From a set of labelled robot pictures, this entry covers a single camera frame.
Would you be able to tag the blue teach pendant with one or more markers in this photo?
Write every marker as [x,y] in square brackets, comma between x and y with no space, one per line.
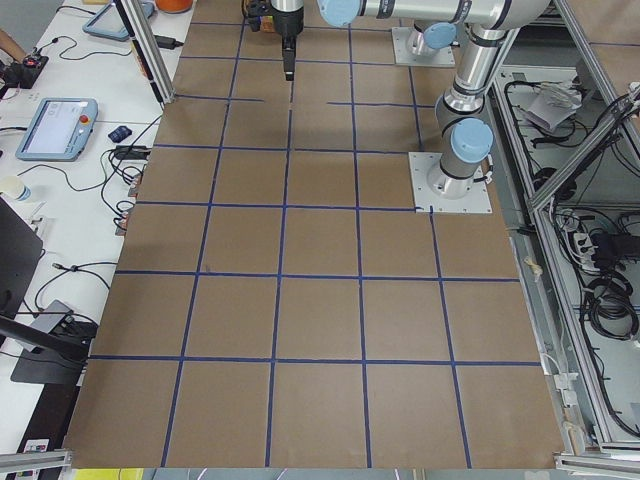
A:
[120,20]
[59,130]

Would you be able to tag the aluminium frame post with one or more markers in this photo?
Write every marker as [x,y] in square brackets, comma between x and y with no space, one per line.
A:
[147,51]

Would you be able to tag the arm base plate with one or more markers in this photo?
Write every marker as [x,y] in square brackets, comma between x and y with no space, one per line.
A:
[435,192]
[441,59]

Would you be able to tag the grey usb hub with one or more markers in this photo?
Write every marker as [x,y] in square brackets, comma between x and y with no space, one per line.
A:
[52,316]

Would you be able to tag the paper cup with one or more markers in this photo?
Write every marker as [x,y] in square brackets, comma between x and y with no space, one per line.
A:
[14,188]

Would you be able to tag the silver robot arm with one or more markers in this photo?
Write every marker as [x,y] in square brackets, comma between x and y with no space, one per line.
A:
[492,26]
[427,37]

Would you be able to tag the dark blue computer mouse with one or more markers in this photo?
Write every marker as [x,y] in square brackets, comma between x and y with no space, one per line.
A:
[120,134]

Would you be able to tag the white power strip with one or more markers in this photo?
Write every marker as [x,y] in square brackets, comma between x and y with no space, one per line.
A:
[581,246]

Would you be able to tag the black power adapter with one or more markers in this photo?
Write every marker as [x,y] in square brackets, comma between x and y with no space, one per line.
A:
[169,43]

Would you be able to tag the orange bucket with grey lid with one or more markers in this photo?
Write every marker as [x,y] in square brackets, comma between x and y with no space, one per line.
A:
[174,6]

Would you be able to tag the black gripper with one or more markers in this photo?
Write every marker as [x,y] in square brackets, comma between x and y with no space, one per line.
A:
[287,24]

